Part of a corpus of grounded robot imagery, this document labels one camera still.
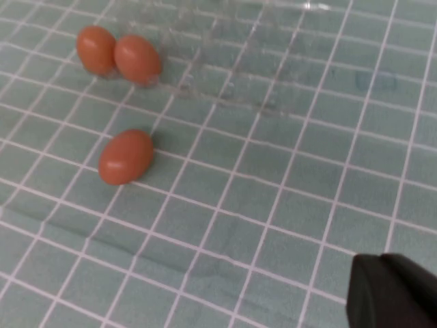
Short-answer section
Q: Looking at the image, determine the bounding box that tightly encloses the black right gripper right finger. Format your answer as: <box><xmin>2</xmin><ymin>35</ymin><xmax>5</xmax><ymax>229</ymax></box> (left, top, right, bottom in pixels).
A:
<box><xmin>380</xmin><ymin>252</ymin><xmax>437</xmax><ymax>328</ymax></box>

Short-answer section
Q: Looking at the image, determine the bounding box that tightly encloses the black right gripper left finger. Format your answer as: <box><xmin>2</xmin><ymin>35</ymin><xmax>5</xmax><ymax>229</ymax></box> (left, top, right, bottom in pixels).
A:
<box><xmin>346</xmin><ymin>253</ymin><xmax>393</xmax><ymax>328</ymax></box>

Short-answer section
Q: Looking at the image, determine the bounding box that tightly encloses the brown egg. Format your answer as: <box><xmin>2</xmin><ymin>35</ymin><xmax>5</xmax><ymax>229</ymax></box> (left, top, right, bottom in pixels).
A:
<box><xmin>98</xmin><ymin>128</ymin><xmax>155</xmax><ymax>187</ymax></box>
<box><xmin>75</xmin><ymin>25</ymin><xmax>117</xmax><ymax>76</ymax></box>
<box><xmin>113</xmin><ymin>34</ymin><xmax>163</xmax><ymax>83</ymax></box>

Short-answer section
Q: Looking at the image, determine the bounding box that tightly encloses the clear plastic egg tray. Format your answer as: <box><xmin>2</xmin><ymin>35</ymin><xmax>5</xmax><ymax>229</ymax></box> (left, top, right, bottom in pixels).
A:
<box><xmin>78</xmin><ymin>0</ymin><xmax>334</xmax><ymax>119</ymax></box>

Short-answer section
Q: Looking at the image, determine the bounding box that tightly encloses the green white-grid tablecloth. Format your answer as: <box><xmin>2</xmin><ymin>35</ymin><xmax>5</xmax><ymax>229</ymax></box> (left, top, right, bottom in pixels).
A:
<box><xmin>0</xmin><ymin>0</ymin><xmax>437</xmax><ymax>328</ymax></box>

